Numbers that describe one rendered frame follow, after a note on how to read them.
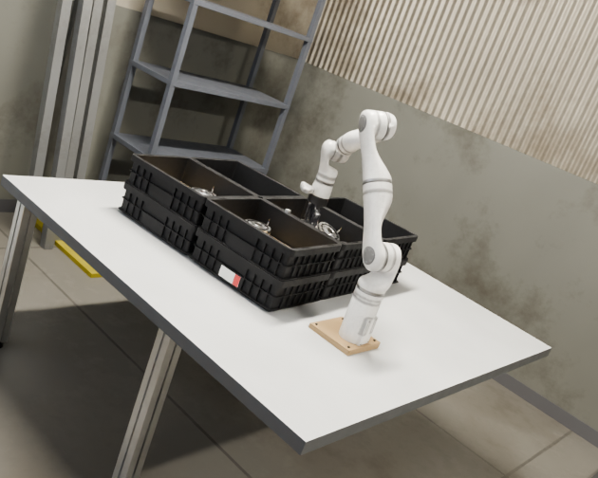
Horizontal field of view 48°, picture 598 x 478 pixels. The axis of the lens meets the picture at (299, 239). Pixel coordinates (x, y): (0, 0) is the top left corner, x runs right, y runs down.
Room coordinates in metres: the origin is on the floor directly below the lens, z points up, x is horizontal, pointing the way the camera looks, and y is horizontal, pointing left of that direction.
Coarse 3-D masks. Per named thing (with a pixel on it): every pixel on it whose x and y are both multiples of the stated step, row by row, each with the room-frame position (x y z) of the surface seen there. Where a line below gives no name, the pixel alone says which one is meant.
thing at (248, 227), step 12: (216, 204) 2.15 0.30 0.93; (228, 216) 2.11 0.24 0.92; (252, 228) 2.05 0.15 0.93; (312, 228) 2.28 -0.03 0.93; (264, 240) 2.02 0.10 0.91; (276, 240) 2.01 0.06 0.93; (288, 252) 1.97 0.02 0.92; (300, 252) 2.00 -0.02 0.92; (312, 252) 2.06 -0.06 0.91; (324, 252) 2.12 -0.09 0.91
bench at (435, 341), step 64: (64, 192) 2.38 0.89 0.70; (128, 256) 2.02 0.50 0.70; (0, 320) 2.31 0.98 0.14; (192, 320) 1.75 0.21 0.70; (256, 320) 1.90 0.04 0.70; (320, 320) 2.07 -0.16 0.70; (384, 320) 2.28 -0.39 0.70; (448, 320) 2.52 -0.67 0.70; (256, 384) 1.53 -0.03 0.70; (320, 384) 1.65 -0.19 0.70; (384, 384) 1.79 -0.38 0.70; (448, 384) 1.94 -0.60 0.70; (128, 448) 1.77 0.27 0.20
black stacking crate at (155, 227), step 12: (132, 192) 2.35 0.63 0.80; (132, 204) 2.34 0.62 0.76; (144, 204) 2.32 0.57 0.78; (156, 204) 2.28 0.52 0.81; (132, 216) 2.34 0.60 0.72; (144, 216) 2.30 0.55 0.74; (156, 216) 2.29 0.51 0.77; (168, 216) 2.24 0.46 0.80; (156, 228) 2.27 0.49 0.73; (168, 228) 2.24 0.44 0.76; (180, 228) 2.22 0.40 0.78; (192, 228) 2.18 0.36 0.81; (168, 240) 2.23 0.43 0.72; (180, 240) 2.21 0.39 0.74; (192, 240) 2.19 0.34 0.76; (192, 252) 2.21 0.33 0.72
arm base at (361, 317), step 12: (360, 300) 1.94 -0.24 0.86; (372, 300) 1.94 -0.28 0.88; (348, 312) 1.96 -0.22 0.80; (360, 312) 1.94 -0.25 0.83; (372, 312) 1.95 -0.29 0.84; (348, 324) 1.95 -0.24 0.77; (360, 324) 1.94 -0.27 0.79; (372, 324) 1.97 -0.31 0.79; (348, 336) 1.94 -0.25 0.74; (360, 336) 1.94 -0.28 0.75
